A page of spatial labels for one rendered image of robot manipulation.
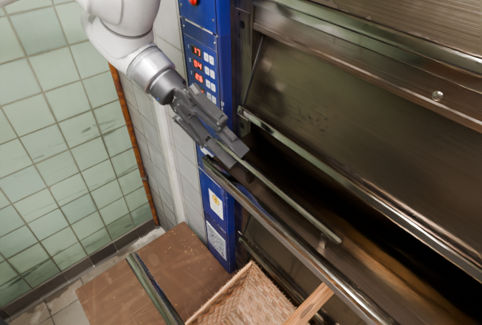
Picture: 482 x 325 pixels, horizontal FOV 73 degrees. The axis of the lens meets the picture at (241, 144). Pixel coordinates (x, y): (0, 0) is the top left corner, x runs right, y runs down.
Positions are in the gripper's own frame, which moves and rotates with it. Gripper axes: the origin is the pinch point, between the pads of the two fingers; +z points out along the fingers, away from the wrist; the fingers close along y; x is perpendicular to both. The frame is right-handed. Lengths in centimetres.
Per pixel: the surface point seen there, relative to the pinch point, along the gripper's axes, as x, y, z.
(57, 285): 42, 172, -16
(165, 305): 27.5, 17.7, 14.1
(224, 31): -13.4, -10.0, -18.3
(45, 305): 52, 171, -12
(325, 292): 6.4, 2.1, 35.2
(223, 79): -12.0, -0.4, -12.5
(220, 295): 10, 53, 32
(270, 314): 3, 50, 48
